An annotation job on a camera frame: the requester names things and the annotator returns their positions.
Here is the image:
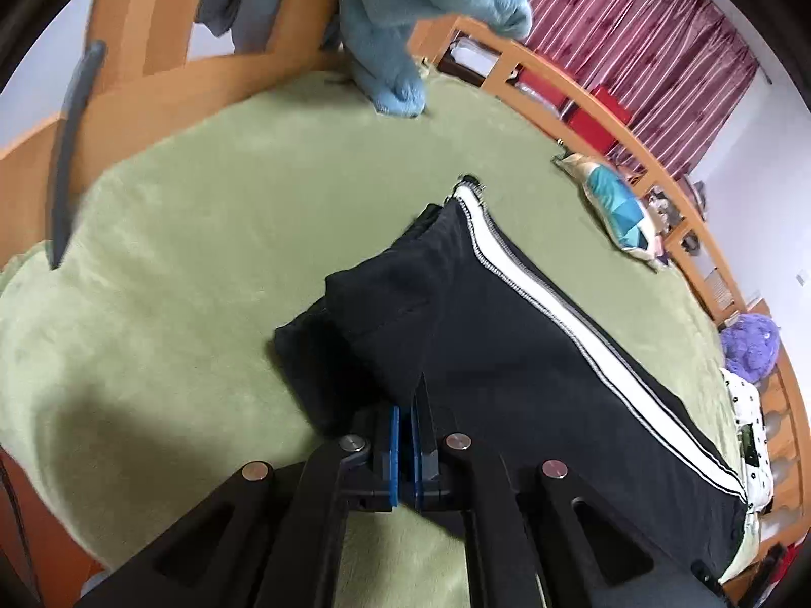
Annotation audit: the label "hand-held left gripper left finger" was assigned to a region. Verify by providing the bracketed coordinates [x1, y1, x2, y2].
[72, 405, 403, 608]

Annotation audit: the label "purple plush toy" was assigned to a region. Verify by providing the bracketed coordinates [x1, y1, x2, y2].
[719, 312, 782, 384]

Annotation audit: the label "wooden bed frame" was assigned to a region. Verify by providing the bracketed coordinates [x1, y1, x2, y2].
[0, 0, 810, 608]

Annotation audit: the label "grey strap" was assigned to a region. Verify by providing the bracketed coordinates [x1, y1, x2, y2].
[49, 40, 107, 270]

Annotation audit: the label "red patterned curtain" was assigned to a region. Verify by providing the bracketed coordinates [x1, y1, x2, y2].
[523, 0, 761, 178]

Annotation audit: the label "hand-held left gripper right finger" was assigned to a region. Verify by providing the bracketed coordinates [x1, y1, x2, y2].
[409, 373, 729, 608]

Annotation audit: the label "geometric patterned pillow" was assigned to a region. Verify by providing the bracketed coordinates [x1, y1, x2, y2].
[552, 152, 666, 271]

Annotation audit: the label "green fleece blanket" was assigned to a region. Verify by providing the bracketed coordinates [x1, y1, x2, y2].
[0, 66, 749, 608]

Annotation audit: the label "blue plush toy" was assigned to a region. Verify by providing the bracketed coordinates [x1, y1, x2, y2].
[336, 0, 534, 119]

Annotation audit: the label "black pants with white stripe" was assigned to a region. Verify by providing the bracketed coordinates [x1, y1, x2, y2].
[274, 183, 749, 584]

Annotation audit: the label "red chair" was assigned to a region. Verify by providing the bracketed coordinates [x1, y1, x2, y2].
[514, 68, 566, 116]
[566, 86, 633, 141]

